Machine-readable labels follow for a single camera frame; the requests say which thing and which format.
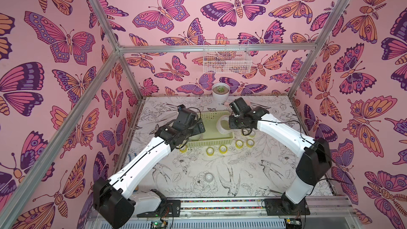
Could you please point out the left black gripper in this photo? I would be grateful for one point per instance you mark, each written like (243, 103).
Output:
(195, 130)

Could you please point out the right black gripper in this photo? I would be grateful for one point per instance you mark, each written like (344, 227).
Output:
(237, 124)

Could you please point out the large transparent tape roll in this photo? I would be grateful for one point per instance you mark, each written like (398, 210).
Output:
(223, 125)
(196, 138)

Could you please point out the pale green storage basket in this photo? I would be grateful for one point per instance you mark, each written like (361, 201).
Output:
(211, 136)

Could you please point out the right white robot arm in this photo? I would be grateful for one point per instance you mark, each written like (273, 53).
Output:
(314, 154)

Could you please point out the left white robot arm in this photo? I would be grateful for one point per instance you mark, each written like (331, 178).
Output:
(111, 197)

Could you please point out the small clear tape roll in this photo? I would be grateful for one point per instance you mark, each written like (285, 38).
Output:
(209, 177)

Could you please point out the white potted succulent plant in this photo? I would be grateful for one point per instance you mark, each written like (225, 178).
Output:
(220, 92)

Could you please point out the white wire wall basket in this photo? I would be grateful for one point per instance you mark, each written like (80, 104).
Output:
(227, 56)

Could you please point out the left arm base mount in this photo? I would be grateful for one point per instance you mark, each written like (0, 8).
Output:
(171, 208)

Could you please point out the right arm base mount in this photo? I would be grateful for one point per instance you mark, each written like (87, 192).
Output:
(283, 207)

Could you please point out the aluminium front rail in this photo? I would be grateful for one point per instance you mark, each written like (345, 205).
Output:
(327, 212)

